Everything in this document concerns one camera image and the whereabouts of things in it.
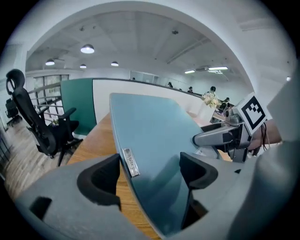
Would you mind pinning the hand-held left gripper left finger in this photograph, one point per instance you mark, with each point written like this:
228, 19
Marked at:
70, 199

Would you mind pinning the light blue box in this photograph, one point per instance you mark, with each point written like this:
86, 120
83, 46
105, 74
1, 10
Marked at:
150, 131

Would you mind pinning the green partition panel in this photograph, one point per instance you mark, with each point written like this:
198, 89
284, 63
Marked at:
77, 105

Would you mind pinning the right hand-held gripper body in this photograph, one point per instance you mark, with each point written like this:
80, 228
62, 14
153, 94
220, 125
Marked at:
252, 112

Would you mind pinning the round pendant ceiling lamp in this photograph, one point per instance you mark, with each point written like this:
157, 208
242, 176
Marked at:
83, 66
114, 64
87, 49
50, 62

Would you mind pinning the black office chair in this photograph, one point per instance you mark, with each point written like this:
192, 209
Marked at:
28, 110

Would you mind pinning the person's right forearm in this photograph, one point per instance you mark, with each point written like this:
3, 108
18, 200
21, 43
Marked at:
272, 131

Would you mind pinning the linear ceiling light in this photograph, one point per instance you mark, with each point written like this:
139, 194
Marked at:
218, 68
189, 71

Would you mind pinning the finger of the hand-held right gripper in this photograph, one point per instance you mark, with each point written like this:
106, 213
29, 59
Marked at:
208, 139
215, 127

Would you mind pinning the white vase with flowers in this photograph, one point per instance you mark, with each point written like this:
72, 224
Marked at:
206, 112

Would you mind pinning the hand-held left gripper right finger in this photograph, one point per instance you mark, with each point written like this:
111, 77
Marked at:
222, 192

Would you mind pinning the wooden table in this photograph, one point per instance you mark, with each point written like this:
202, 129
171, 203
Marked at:
103, 100

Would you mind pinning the black metal railing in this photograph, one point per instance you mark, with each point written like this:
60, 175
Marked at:
44, 88

